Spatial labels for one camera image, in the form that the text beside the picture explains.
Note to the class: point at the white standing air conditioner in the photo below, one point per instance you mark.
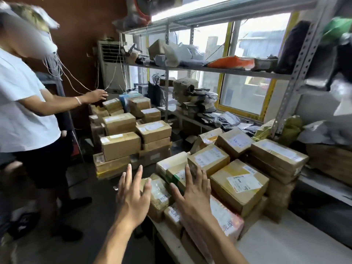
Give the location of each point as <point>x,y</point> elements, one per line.
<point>110,65</point>

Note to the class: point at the small handwritten cardboard box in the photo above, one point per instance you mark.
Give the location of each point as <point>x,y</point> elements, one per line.
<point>330,162</point>

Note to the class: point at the person's right hand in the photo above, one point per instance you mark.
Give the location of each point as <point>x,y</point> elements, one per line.
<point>196,206</point>

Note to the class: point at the white wristband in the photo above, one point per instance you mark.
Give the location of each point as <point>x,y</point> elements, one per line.
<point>78,100</point>

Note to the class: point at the black paper bags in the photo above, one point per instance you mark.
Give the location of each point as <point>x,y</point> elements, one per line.
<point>155,94</point>

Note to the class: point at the small plain cardboard box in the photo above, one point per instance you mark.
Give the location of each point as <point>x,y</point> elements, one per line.
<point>156,49</point>

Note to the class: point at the grey metal shelf rack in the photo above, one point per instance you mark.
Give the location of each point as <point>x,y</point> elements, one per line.
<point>233,71</point>
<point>324,184</point>

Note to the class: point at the pile of cardboard parcels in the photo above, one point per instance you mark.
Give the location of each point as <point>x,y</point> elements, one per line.
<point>239,184</point>
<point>121,145</point>

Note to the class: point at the pile of grey plastic mailers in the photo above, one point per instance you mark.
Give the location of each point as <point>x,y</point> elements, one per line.
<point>228,120</point>

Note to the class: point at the white plastic bag bundle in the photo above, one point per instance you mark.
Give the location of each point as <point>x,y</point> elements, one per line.
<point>181,54</point>

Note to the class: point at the light blue box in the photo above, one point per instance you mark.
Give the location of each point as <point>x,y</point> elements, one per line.
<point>129,97</point>

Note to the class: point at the pile of grey mailer bags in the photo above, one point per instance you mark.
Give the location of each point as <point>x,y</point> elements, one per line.
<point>192,98</point>

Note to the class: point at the dark purple bag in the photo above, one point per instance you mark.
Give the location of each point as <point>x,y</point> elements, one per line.
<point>294,46</point>

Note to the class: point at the person's left hand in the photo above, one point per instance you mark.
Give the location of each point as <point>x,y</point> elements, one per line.
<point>133,203</point>

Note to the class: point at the white tube light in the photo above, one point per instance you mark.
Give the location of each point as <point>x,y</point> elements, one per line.
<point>192,6</point>

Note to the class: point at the yellow framed window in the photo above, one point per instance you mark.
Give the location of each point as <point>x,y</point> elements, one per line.
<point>266,96</point>

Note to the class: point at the orange plastic mailer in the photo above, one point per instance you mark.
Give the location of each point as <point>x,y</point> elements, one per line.
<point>228,62</point>

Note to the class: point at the crumpled grey plastic bag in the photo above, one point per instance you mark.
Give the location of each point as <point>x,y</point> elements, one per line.
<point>321,133</point>

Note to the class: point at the pink printed parcel box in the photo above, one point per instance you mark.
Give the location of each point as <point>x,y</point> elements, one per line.
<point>228,217</point>

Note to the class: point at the olive yellow bag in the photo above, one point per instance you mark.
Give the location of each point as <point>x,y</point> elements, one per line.
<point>288,130</point>

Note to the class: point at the black plastic bags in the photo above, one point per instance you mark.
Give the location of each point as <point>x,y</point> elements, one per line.
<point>341,60</point>

